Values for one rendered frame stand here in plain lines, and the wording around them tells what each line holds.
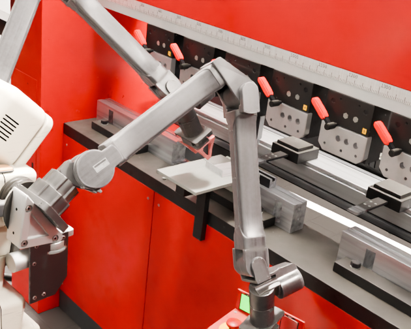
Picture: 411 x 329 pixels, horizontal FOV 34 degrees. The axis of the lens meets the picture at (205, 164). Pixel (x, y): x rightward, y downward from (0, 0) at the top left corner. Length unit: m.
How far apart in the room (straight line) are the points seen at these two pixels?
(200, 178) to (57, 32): 0.90
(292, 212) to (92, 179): 0.81
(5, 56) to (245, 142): 0.64
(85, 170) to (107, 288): 1.40
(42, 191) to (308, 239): 0.93
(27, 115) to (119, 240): 1.18
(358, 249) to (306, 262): 0.14
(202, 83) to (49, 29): 1.19
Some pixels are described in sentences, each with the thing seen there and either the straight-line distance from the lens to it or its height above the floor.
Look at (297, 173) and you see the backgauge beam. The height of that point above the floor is 0.93.
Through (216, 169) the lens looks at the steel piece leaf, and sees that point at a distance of 2.01.
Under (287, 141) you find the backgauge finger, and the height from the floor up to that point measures 1.03.
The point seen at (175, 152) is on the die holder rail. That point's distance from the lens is 2.35.
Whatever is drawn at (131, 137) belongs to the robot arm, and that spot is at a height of 1.31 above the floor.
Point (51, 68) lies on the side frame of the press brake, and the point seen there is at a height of 1.10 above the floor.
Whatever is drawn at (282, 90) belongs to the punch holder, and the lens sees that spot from 1.90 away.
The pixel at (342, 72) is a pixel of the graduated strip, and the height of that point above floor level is 1.39.
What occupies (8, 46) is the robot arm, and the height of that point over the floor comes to 1.38.
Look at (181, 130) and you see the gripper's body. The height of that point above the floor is 1.14.
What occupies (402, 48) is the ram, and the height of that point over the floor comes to 1.49.
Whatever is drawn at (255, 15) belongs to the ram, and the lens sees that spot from 1.96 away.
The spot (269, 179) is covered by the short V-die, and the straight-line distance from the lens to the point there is 2.03.
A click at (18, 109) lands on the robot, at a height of 1.34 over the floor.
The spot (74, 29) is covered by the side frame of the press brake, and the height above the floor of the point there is 1.24.
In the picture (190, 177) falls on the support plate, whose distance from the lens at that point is 1.97.
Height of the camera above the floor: 1.80
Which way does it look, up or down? 23 degrees down
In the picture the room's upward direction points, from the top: 7 degrees clockwise
